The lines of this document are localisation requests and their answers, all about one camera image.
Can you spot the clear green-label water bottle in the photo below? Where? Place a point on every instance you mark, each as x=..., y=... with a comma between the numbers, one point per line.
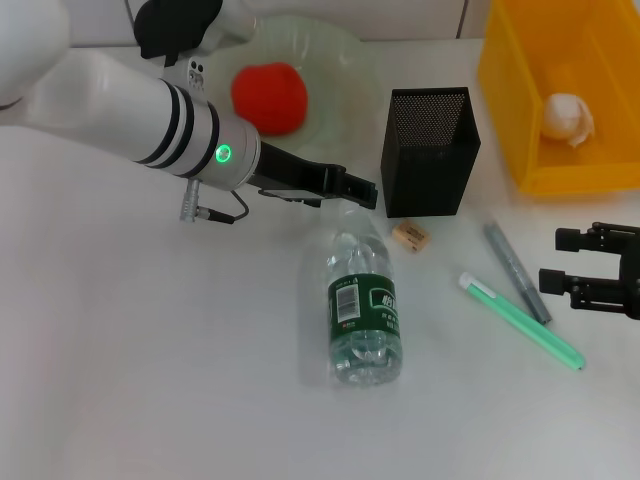
x=365, y=300

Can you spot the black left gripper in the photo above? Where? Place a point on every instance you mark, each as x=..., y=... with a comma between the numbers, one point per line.
x=295, y=172

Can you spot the yellow plastic bin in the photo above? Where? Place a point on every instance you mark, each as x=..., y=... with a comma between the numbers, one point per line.
x=560, y=165

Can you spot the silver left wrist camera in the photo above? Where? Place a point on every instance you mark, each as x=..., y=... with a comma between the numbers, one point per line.
x=170, y=25

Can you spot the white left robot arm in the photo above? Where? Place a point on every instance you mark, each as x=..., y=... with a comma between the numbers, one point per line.
x=125, y=110

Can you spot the black mesh pen holder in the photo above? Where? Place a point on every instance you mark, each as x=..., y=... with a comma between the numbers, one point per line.
x=425, y=170

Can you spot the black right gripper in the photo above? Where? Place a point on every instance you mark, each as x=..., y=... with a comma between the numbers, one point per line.
x=631, y=270

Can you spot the white paper ball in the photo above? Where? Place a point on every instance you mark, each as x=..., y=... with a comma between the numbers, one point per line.
x=567, y=120

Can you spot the green glass fruit bowl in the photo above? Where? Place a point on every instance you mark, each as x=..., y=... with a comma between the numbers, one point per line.
x=325, y=85

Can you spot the red-orange toy orange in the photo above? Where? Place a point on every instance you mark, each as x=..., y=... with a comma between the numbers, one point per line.
x=272, y=97

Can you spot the tan eraser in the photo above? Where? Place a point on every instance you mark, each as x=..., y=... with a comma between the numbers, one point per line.
x=411, y=236

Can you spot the green pen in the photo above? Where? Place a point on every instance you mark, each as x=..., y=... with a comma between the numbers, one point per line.
x=520, y=320

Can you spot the grey marker pen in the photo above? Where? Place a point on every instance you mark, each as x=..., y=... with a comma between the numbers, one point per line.
x=517, y=272

